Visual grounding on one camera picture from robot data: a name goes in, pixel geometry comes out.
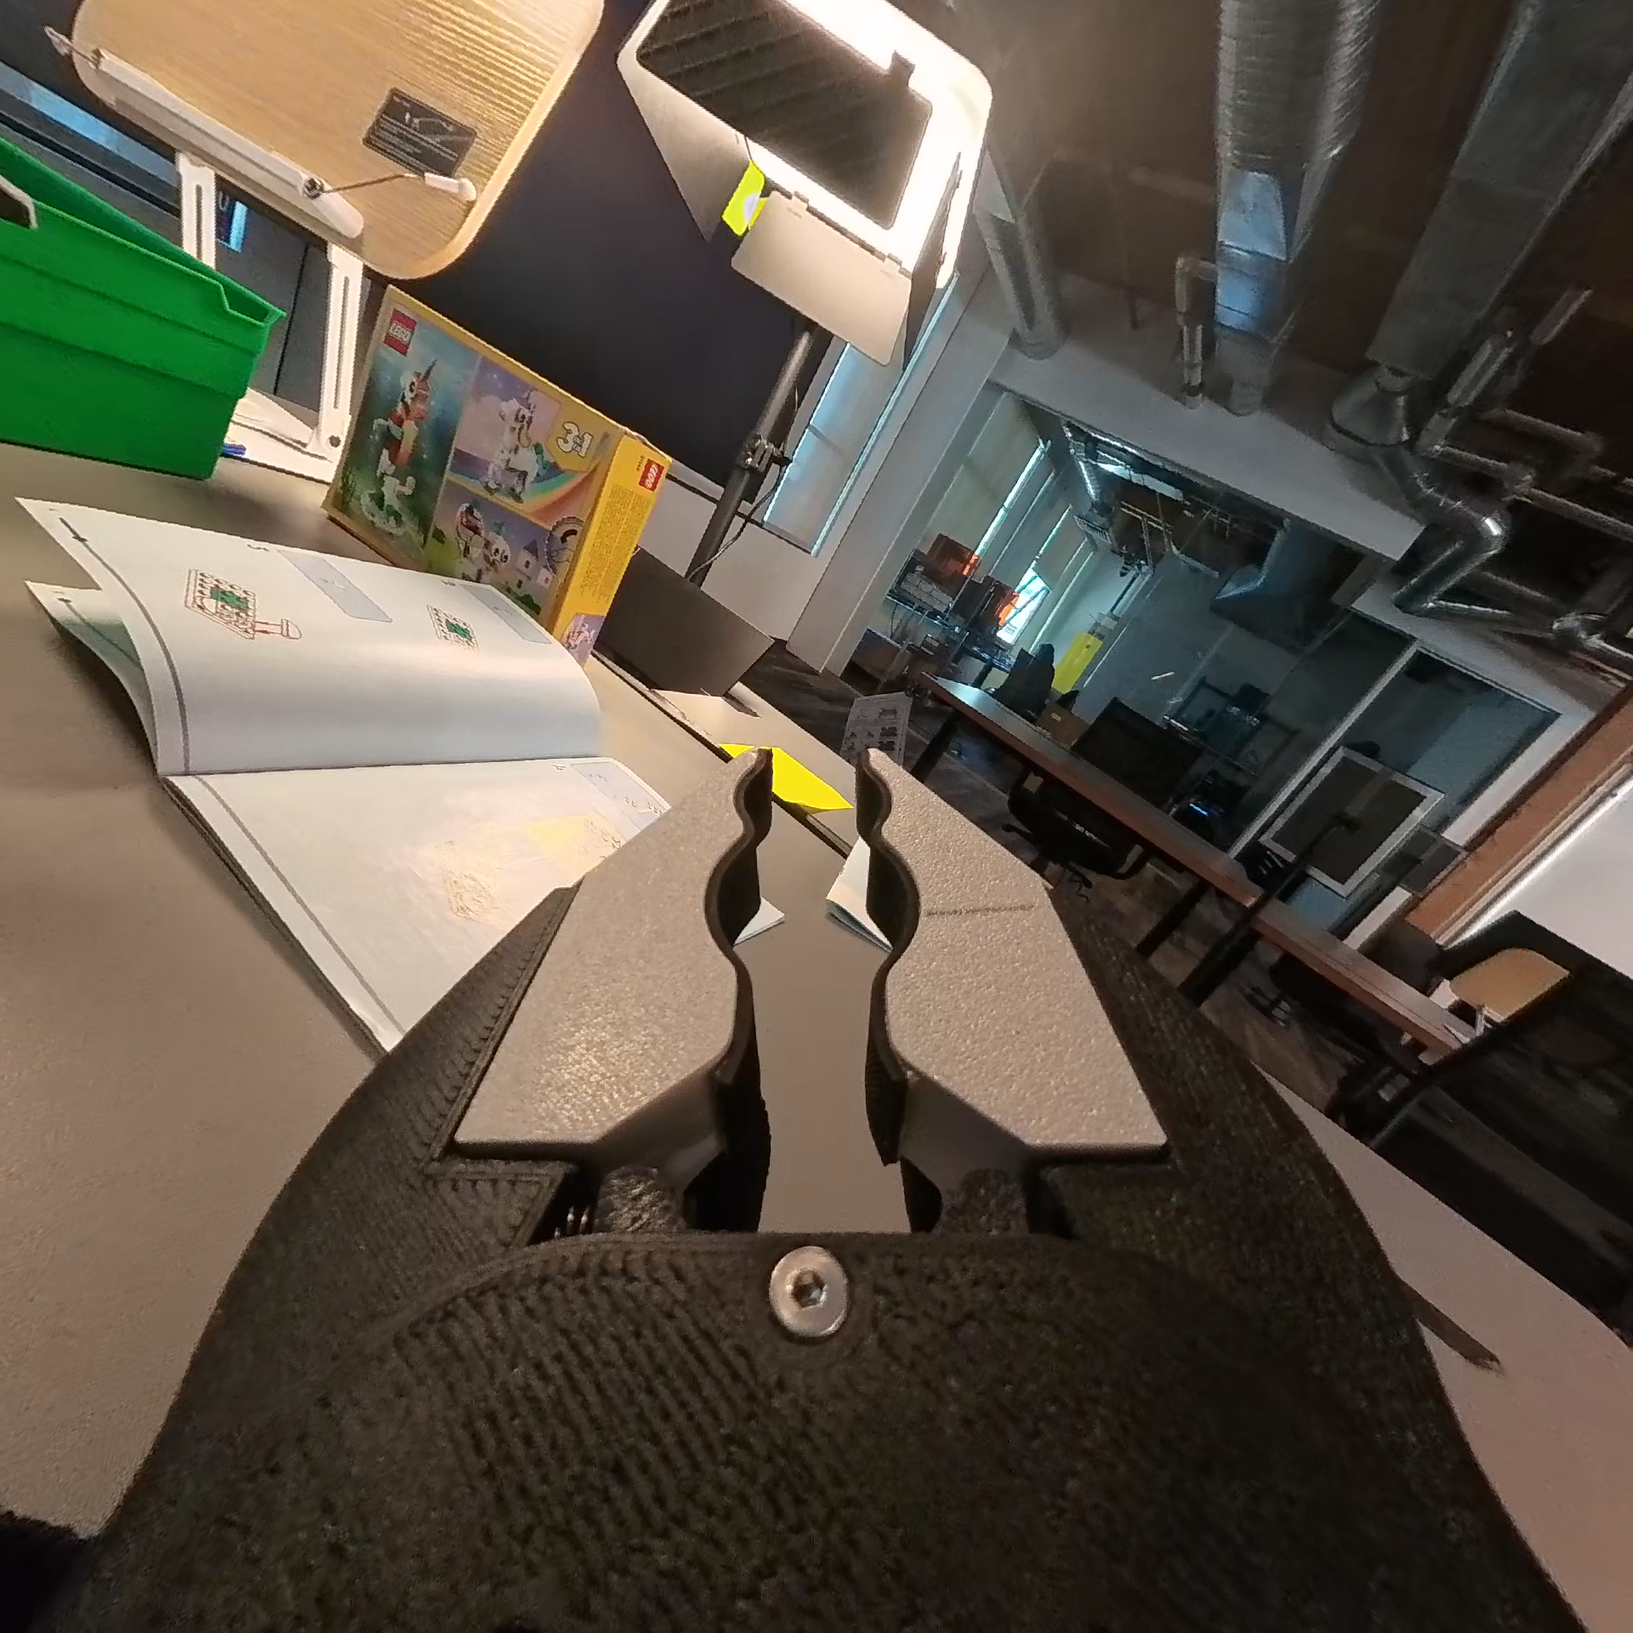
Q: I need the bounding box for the framed panel on stand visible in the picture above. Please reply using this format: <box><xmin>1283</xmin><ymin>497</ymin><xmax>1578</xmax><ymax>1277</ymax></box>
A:
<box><xmin>1254</xmin><ymin>746</ymin><xmax>1452</xmax><ymax>902</ymax></box>

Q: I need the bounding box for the lego instruction booklet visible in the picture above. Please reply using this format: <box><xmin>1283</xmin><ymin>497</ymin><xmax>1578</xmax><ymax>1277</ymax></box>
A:
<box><xmin>15</xmin><ymin>497</ymin><xmax>782</xmax><ymax>1055</ymax></box>

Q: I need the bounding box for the dark grey box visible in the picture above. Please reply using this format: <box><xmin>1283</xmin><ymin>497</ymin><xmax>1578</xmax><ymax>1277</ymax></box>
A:
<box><xmin>597</xmin><ymin>552</ymin><xmax>782</xmax><ymax>702</ymax></box>

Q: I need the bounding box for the colourful lego set box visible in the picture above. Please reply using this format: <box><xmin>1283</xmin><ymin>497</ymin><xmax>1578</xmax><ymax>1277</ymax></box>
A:
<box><xmin>321</xmin><ymin>284</ymin><xmax>672</xmax><ymax>669</ymax></box>

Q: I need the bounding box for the dark wooden office desk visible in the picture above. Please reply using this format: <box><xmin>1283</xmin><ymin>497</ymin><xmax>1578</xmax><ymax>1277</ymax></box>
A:
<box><xmin>920</xmin><ymin>672</ymin><xmax>1486</xmax><ymax>1066</ymax></box>

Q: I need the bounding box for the lit studio light panel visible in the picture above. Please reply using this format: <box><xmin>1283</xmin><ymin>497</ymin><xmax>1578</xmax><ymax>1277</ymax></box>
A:
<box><xmin>616</xmin><ymin>0</ymin><xmax>992</xmax><ymax>370</ymax></box>

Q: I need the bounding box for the yellow paper sheet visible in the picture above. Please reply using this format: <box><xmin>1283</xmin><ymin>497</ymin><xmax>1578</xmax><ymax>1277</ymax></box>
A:
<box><xmin>721</xmin><ymin>740</ymin><xmax>856</xmax><ymax>810</ymax></box>

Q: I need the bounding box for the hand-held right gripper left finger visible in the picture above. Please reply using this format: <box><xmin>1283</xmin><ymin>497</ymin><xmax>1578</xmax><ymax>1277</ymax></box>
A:
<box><xmin>455</xmin><ymin>753</ymin><xmax>773</xmax><ymax>1178</ymax></box>

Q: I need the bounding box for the black office chair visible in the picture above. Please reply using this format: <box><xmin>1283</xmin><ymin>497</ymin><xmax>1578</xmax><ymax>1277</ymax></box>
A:
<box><xmin>1002</xmin><ymin>702</ymin><xmax>1208</xmax><ymax>894</ymax></box>

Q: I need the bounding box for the wooden book stand white frame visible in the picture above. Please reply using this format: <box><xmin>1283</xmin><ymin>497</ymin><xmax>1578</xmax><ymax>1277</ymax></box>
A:
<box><xmin>50</xmin><ymin>0</ymin><xmax>605</xmax><ymax>480</ymax></box>

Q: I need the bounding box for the small printed card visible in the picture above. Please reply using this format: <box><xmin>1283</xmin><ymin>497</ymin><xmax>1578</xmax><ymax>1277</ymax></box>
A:
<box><xmin>838</xmin><ymin>696</ymin><xmax>917</xmax><ymax>770</ymax></box>

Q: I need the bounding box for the white printed leaflet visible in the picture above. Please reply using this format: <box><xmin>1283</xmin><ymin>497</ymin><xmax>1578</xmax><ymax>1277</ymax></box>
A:
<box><xmin>823</xmin><ymin>840</ymin><xmax>894</xmax><ymax>952</ymax></box>

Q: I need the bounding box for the grey light stand pole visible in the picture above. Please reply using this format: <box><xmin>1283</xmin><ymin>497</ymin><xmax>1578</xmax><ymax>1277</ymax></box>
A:
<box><xmin>689</xmin><ymin>326</ymin><xmax>828</xmax><ymax>593</ymax></box>

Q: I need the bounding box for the beige office chair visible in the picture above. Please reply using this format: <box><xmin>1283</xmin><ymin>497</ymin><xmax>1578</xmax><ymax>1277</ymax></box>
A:
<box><xmin>1429</xmin><ymin>912</ymin><xmax>1581</xmax><ymax>1036</ymax></box>

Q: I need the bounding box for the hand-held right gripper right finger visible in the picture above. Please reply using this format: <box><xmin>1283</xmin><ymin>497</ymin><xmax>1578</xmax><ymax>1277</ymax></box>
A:
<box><xmin>856</xmin><ymin>746</ymin><xmax>1173</xmax><ymax>1173</ymax></box>

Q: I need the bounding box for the insulated rectangular air duct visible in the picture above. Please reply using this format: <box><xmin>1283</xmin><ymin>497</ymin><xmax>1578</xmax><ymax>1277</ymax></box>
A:
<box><xmin>1365</xmin><ymin>0</ymin><xmax>1633</xmax><ymax>379</ymax></box>

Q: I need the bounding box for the green plastic storage bin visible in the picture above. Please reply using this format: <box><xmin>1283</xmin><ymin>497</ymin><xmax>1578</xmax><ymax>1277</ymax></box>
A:
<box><xmin>0</xmin><ymin>141</ymin><xmax>289</xmax><ymax>480</ymax></box>

